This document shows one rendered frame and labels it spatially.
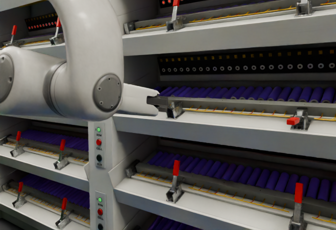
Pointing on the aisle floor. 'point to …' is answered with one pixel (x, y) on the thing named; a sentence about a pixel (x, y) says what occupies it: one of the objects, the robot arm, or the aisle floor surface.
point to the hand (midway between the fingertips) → (156, 103)
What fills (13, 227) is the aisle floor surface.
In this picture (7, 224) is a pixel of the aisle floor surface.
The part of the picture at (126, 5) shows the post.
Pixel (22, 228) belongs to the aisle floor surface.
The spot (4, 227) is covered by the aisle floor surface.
